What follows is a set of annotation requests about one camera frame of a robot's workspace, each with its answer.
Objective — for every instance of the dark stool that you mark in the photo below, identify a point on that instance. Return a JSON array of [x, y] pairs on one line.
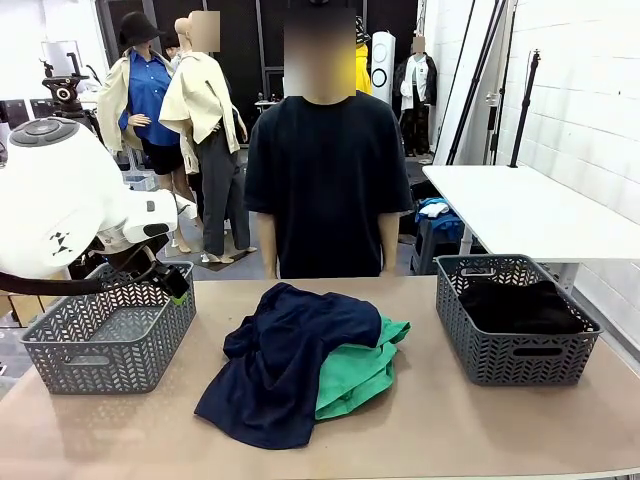
[[430, 250]]

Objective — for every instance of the black bag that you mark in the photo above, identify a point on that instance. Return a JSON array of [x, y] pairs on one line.
[[87, 267]]

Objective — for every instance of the green shorts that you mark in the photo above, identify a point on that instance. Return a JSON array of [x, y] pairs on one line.
[[360, 380]]

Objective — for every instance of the black folded garment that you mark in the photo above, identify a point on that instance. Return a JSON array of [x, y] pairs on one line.
[[520, 310]]

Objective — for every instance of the person in black t-shirt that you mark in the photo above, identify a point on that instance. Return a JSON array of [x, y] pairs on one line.
[[325, 190]]

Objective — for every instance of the navy blue t-shirt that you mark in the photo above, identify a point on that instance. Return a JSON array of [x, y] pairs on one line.
[[280, 375]]

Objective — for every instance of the mannequin blue shirt black hat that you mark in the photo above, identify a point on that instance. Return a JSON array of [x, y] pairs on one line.
[[145, 100]]

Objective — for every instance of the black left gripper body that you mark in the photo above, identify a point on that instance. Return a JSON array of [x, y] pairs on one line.
[[132, 252]]

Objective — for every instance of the grey plastic basket with clothes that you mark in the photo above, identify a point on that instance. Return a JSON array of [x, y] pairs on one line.
[[500, 365]]

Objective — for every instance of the black pole with grey clamp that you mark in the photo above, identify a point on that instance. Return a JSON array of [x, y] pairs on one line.
[[501, 85]]

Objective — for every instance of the white tower air conditioner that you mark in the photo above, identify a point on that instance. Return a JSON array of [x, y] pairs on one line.
[[384, 65]]

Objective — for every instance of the mannequin white shirt black jacket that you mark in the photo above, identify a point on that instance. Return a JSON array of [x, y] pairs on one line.
[[415, 80]]

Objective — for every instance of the empty grey plastic basket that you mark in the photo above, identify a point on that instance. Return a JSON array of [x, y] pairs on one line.
[[150, 360]]

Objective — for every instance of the wooden open frame box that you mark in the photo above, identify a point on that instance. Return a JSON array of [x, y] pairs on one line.
[[25, 305]]

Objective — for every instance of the white table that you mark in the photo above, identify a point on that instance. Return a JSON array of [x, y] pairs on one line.
[[525, 215]]

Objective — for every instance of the black folded tripod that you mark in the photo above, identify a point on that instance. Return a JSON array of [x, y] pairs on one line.
[[475, 85]]

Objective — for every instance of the mannequin in yellow garment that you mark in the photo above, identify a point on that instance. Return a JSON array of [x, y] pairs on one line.
[[363, 70]]

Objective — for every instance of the black light stand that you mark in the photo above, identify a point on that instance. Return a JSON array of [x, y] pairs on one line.
[[525, 110]]

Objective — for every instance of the person left forearm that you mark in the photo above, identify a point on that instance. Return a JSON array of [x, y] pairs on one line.
[[390, 245]]

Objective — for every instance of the mannequin cream jacket grey trousers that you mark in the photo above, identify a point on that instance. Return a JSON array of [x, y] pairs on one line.
[[200, 100]]

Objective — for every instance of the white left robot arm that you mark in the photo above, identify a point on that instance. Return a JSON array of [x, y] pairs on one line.
[[50, 200]]

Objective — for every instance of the blue cloth pile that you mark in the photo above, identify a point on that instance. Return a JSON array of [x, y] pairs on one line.
[[440, 220]]

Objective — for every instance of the person right forearm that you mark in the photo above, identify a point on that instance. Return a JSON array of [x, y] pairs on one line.
[[268, 245]]

